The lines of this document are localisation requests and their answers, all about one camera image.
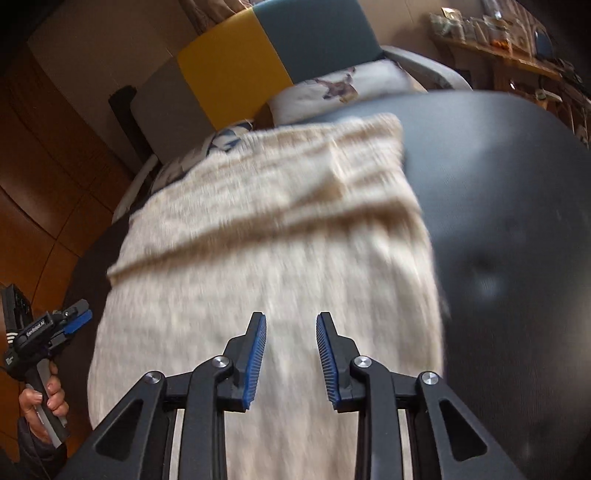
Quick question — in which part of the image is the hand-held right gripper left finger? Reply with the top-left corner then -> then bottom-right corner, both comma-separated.
54,312 -> 269,480

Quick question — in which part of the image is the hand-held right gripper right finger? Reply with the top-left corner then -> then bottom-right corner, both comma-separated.
315,312 -> 532,480

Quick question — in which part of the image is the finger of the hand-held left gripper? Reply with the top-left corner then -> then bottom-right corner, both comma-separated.
53,299 -> 94,346

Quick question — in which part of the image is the cream knitted sweater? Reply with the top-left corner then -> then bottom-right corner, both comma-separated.
87,113 -> 446,480

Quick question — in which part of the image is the person's left forearm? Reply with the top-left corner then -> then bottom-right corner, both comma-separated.
16,415 -> 69,477

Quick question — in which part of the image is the person's left hand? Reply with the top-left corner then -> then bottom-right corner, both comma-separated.
18,362 -> 70,441

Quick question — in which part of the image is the blue triangle print pillow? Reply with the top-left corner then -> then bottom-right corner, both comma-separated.
152,120 -> 254,195

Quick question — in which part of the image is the bird print pillow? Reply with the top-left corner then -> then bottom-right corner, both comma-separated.
268,60 -> 416,127

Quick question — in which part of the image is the grey yellow blue sofa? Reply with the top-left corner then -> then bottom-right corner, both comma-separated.
108,0 -> 474,222

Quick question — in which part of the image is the brown curtain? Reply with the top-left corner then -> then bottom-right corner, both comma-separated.
178,0 -> 262,28

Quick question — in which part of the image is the cluttered wooden shelf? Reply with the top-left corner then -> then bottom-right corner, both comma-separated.
429,7 -> 591,148

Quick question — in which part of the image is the blue box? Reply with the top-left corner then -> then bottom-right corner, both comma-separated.
534,28 -> 555,60

